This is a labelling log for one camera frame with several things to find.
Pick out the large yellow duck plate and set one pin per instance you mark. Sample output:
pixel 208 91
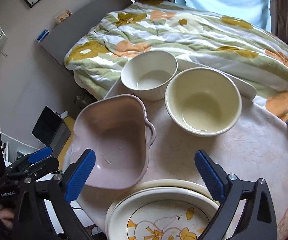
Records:
pixel 161 209

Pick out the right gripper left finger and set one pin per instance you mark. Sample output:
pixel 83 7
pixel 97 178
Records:
pixel 31 219

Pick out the floral green orange duvet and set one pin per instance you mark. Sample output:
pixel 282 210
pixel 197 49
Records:
pixel 222 42

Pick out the cream round bowl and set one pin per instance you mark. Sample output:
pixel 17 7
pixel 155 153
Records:
pixel 203 101

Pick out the white ribbed ramekin bowl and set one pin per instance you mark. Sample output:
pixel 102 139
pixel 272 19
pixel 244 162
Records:
pixel 148 74

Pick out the grey headboard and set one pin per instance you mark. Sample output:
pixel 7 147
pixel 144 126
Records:
pixel 65 35

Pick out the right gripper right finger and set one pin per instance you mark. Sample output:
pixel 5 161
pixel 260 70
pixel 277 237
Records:
pixel 258 219

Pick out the person's left hand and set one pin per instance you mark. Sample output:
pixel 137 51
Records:
pixel 7 216

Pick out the pink plastic basin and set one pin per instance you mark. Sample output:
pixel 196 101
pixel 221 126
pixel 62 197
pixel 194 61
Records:
pixel 117 129

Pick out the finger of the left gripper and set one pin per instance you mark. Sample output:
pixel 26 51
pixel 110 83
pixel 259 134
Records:
pixel 40 155
pixel 42 168

